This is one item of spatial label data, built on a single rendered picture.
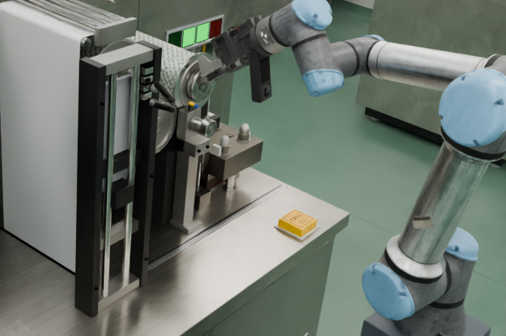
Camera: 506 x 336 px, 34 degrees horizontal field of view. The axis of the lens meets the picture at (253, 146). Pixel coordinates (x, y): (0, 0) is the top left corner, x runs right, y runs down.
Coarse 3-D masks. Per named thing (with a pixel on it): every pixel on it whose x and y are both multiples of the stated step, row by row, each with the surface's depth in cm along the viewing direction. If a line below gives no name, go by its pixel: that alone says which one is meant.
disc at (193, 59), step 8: (192, 56) 183; (208, 56) 187; (184, 64) 181; (184, 72) 182; (176, 80) 181; (176, 88) 182; (176, 96) 183; (208, 96) 193; (176, 104) 184; (200, 104) 191
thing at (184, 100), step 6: (192, 66) 183; (198, 66) 185; (186, 72) 182; (192, 72) 184; (186, 78) 183; (186, 84) 184; (180, 90) 183; (180, 96) 184; (186, 96) 185; (186, 102) 186; (198, 102) 190
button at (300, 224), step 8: (288, 216) 203; (296, 216) 203; (304, 216) 204; (280, 224) 202; (288, 224) 200; (296, 224) 200; (304, 224) 201; (312, 224) 202; (296, 232) 200; (304, 232) 200
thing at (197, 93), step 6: (198, 72) 184; (192, 78) 184; (198, 78) 184; (192, 84) 183; (198, 84) 184; (186, 90) 185; (192, 90) 184; (198, 90) 185; (204, 90) 188; (210, 90) 189; (192, 96) 184; (198, 96) 186; (204, 96) 188
